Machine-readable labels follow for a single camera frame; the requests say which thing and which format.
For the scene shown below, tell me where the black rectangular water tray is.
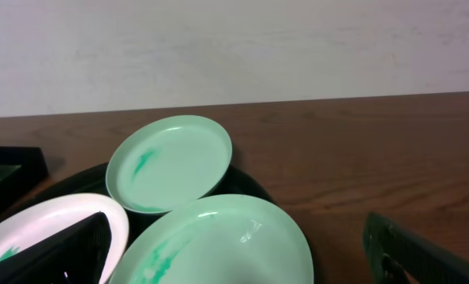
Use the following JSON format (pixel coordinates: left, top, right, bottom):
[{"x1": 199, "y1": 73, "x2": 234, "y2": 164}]
[{"x1": 0, "y1": 146, "x2": 48, "y2": 215}]

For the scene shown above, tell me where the white plate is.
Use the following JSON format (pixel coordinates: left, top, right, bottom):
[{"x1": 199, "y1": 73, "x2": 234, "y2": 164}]
[{"x1": 0, "y1": 193, "x2": 129, "y2": 283}]

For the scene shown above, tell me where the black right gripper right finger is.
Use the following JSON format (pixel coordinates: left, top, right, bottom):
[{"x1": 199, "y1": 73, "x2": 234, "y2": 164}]
[{"x1": 362, "y1": 212, "x2": 469, "y2": 284}]

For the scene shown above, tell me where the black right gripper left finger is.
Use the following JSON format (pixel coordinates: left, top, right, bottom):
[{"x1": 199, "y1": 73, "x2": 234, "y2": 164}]
[{"x1": 0, "y1": 212, "x2": 111, "y2": 284}]

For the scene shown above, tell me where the mint plate near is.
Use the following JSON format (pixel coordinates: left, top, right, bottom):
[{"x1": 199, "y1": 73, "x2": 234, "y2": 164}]
[{"x1": 110, "y1": 194, "x2": 314, "y2": 284}]

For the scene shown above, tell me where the mint plate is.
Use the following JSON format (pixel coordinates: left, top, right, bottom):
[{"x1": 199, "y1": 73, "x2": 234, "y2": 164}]
[
  {"x1": 105, "y1": 115, "x2": 233, "y2": 215},
  {"x1": 110, "y1": 194, "x2": 314, "y2": 284}
]

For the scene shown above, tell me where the mint plate far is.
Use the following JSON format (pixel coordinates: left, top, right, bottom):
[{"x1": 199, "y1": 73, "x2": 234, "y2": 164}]
[{"x1": 105, "y1": 115, "x2": 233, "y2": 215}]

